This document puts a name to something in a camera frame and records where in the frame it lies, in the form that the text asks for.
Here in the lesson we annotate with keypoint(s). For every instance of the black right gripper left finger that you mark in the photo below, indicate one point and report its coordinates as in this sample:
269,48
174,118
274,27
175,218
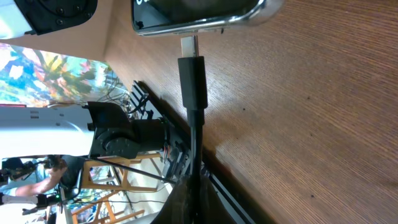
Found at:
177,208

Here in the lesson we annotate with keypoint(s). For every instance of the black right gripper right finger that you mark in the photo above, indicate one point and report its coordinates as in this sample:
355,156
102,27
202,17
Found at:
212,209

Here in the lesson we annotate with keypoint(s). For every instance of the black smartphone silver frame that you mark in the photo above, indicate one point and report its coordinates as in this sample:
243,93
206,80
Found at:
174,17

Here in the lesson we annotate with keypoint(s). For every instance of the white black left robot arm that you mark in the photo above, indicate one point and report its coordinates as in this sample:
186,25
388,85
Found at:
96,129

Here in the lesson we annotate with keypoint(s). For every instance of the wooden chair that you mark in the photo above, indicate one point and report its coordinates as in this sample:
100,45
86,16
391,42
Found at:
116,183

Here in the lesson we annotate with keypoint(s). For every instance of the seated person in background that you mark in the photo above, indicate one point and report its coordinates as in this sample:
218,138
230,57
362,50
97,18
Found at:
33,186

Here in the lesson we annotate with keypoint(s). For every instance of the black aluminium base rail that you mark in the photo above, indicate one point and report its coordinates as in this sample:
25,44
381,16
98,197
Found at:
237,201

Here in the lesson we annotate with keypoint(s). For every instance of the colourful wall painting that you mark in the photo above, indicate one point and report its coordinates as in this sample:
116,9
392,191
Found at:
36,78

